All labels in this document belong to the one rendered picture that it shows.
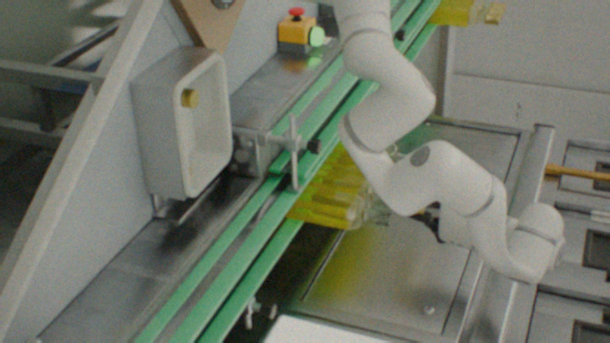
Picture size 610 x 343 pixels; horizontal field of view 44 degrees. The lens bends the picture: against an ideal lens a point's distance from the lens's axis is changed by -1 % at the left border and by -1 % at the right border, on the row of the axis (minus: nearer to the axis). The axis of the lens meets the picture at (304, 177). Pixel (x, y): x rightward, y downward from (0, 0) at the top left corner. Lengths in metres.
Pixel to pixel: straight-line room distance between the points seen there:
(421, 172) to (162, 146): 0.45
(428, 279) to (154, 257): 0.55
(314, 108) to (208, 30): 0.30
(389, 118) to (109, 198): 0.48
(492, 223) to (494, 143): 0.87
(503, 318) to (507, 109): 6.55
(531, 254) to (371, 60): 0.43
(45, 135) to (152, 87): 0.73
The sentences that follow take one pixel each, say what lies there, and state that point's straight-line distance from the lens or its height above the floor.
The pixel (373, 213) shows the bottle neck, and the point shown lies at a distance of 1.48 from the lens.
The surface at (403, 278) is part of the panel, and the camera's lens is 1.55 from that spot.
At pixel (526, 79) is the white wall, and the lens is 7.81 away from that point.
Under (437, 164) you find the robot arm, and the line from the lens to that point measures 1.16.
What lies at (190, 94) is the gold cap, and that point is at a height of 0.81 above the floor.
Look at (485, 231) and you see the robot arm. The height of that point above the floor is 1.34.
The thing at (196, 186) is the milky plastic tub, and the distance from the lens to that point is 1.38.
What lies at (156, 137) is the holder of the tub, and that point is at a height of 0.79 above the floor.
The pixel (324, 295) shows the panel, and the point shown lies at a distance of 1.50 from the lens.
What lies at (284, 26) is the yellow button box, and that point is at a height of 0.77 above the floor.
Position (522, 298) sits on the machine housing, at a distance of 1.57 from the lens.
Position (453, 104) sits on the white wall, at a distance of 8.06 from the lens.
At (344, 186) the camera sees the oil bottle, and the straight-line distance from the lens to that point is 1.53.
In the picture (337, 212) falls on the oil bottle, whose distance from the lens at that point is 1.48.
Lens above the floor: 1.46
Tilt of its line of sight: 19 degrees down
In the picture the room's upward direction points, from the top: 101 degrees clockwise
